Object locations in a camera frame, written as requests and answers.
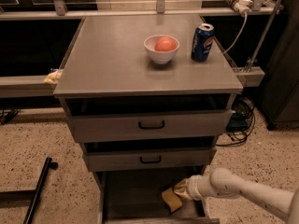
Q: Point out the blue soda can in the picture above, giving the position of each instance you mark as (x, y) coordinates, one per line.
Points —
(202, 42)

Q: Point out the black metal bar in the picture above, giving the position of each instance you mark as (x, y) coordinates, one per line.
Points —
(29, 197)

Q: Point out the orange fruit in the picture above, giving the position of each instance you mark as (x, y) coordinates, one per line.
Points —
(165, 44)

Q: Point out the yellow rag on rail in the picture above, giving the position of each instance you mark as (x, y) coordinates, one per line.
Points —
(53, 77)

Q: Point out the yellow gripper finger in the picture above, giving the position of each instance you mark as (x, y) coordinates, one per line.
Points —
(183, 195)
(182, 185)

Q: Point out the grey top drawer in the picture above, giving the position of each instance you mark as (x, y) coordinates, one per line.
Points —
(147, 117)

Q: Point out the grey middle drawer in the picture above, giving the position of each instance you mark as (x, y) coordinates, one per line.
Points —
(149, 154)

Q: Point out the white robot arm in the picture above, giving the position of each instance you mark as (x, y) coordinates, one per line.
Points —
(222, 183)

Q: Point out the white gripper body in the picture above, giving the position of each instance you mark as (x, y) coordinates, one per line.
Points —
(195, 188)

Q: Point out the white bowl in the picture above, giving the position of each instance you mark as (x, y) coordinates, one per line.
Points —
(157, 56)

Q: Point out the dark cabinet at right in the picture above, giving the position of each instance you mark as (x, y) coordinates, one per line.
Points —
(278, 94)

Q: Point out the grey drawer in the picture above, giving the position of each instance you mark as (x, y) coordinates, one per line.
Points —
(149, 154)
(147, 117)
(135, 197)

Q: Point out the yellow sponge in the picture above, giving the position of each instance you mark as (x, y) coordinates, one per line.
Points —
(171, 199)

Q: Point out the white power strip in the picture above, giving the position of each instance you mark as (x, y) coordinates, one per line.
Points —
(242, 7)

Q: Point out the grey drawer cabinet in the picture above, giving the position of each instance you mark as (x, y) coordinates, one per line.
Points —
(108, 59)

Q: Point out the grey bottom drawer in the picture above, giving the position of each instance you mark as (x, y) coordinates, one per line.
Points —
(135, 197)

